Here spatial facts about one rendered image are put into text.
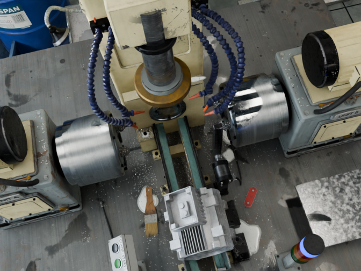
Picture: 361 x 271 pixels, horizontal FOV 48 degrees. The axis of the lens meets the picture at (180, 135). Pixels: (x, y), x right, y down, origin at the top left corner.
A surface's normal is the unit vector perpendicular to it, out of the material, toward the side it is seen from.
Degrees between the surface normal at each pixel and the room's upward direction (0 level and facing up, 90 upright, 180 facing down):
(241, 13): 0
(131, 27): 90
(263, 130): 66
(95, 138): 13
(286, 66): 0
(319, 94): 0
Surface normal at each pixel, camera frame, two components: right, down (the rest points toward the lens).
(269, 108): 0.07, 0.11
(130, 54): 0.23, 0.88
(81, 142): -0.01, -0.20
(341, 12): -0.07, -0.41
